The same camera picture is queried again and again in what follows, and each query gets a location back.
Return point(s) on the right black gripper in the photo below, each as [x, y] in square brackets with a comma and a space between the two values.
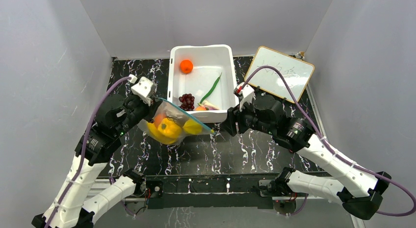
[233, 119]

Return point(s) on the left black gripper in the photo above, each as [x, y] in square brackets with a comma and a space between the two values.
[151, 110]

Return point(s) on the yellow banana bunch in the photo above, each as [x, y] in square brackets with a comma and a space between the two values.
[154, 133]

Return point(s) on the small orange pumpkin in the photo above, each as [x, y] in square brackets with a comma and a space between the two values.
[158, 119]

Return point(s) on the yellow green starfruit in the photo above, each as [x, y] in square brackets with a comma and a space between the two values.
[192, 127]

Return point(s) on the clear zip top bag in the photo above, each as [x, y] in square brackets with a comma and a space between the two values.
[169, 108]

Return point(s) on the brown longan cluster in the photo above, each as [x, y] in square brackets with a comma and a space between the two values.
[179, 120]

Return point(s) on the yellow bell pepper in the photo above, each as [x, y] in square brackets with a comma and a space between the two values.
[169, 129]

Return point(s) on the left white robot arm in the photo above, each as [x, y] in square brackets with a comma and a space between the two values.
[71, 207]

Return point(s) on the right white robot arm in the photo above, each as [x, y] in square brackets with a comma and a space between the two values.
[359, 193]

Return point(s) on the orange peach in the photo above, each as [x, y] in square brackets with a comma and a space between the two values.
[201, 108]

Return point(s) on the green onion stalk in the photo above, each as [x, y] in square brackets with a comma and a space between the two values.
[211, 89]

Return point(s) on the dark red grape bunch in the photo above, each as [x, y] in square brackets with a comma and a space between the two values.
[187, 102]

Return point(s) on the white plastic bin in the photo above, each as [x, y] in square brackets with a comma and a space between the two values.
[209, 62]

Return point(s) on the orange tangerine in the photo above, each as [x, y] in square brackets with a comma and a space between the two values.
[186, 66]

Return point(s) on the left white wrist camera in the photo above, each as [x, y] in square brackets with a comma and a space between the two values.
[145, 89]

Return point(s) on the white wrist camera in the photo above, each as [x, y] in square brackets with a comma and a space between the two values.
[245, 94]
[145, 89]

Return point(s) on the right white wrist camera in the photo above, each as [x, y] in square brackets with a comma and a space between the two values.
[245, 94]

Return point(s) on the black front mounting rail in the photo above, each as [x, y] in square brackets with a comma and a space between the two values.
[219, 190]

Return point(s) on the small whiteboard wooden frame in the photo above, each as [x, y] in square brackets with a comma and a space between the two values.
[296, 73]

